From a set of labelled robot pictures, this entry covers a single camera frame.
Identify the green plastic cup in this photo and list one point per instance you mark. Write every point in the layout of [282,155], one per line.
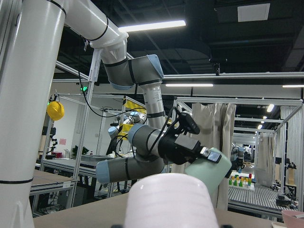
[211,174]

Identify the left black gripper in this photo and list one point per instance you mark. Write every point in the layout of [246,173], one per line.
[175,146]

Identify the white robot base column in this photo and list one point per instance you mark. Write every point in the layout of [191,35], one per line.
[25,86]

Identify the pink bowl of ice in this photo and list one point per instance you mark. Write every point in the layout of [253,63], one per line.
[293,219]

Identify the yellow hard hat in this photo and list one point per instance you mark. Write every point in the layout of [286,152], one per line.
[55,110]

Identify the pink plastic cup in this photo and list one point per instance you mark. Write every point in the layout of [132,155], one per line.
[169,200]

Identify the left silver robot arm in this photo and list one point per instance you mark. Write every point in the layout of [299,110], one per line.
[155,143]

